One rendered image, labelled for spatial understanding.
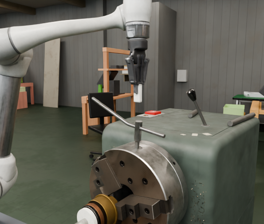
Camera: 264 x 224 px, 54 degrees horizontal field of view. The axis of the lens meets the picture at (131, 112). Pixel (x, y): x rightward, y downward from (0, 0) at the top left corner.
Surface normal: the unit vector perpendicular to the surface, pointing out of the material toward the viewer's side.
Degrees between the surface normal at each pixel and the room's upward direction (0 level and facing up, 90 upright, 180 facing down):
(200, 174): 90
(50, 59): 84
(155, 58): 90
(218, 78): 90
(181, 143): 48
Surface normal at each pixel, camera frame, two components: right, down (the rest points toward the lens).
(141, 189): -0.62, 0.13
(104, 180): 0.61, -0.55
